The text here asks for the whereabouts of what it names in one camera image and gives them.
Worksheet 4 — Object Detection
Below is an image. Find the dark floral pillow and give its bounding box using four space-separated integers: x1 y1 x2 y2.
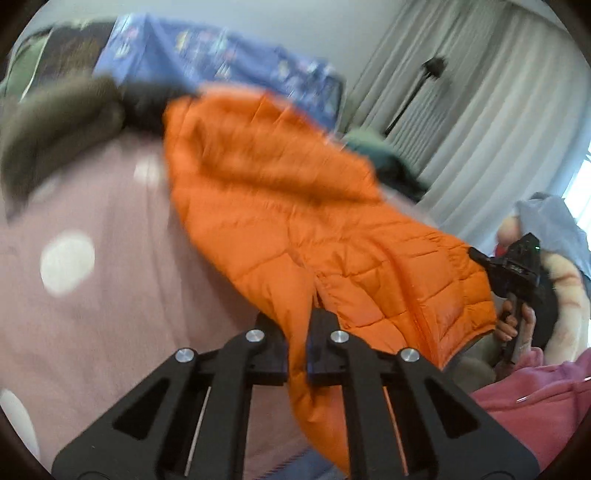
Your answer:
20 20 114 99

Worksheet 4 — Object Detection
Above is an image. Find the pink hoodie sleeve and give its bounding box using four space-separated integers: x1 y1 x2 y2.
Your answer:
472 348 590 468

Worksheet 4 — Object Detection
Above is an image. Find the grey pleated curtain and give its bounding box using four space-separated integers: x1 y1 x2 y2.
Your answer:
342 1 590 250

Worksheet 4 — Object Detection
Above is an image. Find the black garment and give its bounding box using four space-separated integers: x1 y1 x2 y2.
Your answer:
118 81 198 138

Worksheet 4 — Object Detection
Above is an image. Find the olive brown fleece garment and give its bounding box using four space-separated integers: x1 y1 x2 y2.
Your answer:
1 76 125 218

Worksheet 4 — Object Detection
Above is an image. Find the orange puffer jacket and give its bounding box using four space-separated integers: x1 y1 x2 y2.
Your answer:
163 92 496 471

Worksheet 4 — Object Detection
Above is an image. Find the blue tree print sheet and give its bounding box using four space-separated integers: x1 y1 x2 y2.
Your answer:
94 13 345 131

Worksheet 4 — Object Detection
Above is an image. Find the cream plush toy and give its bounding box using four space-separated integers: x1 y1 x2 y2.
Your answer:
496 216 590 365

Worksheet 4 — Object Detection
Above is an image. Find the person's right hand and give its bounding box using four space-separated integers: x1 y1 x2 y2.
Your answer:
494 300 536 358

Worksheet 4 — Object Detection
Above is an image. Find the mauve deer print bedsheet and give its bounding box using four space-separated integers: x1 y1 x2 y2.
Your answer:
1 134 257 467

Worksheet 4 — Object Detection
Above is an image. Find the grey blue cloth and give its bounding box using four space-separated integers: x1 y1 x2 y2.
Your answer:
516 192 590 278

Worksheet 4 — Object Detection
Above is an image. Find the folded dark green garment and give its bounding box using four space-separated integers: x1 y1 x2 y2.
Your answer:
342 129 429 204

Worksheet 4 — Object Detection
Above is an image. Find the black floor lamp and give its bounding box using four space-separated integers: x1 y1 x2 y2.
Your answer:
383 56 448 137

